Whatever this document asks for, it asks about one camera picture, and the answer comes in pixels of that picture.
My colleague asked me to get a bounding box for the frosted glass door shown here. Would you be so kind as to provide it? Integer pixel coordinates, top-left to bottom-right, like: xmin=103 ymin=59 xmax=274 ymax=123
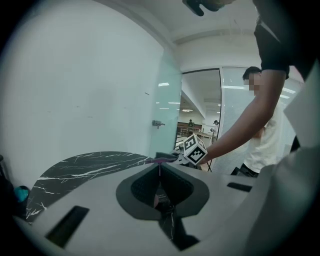
xmin=148 ymin=46 xmax=183 ymax=157

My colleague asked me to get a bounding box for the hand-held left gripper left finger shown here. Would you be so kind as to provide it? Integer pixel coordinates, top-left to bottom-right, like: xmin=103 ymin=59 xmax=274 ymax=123
xmin=13 ymin=162 xmax=184 ymax=256

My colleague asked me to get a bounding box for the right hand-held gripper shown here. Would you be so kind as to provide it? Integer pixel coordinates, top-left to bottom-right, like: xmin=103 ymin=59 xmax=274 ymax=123
xmin=172 ymin=133 xmax=209 ymax=166

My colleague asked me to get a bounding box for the person's black clothing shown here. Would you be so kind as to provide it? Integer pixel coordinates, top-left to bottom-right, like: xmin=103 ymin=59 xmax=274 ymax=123
xmin=253 ymin=0 xmax=320 ymax=81

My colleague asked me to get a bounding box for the metal door handle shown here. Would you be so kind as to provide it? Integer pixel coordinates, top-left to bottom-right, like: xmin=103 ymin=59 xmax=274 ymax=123
xmin=151 ymin=119 xmax=166 ymax=130

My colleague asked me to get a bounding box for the person's right forearm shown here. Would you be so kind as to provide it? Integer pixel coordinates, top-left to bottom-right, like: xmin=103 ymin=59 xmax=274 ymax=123
xmin=204 ymin=68 xmax=288 ymax=166

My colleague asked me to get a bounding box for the teal object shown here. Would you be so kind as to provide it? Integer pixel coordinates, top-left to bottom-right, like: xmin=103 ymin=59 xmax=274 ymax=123
xmin=13 ymin=185 xmax=31 ymax=203

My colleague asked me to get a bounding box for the black head-worn camera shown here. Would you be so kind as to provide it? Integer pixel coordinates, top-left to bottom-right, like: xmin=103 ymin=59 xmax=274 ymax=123
xmin=182 ymin=0 xmax=236 ymax=17

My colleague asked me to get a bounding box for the purple and grey cloth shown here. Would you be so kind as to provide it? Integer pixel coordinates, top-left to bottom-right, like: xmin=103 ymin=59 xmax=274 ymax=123
xmin=143 ymin=151 xmax=181 ymax=176

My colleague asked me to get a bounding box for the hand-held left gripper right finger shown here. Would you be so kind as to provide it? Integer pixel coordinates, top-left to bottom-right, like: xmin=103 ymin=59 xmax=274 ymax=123
xmin=160 ymin=162 xmax=260 ymax=256

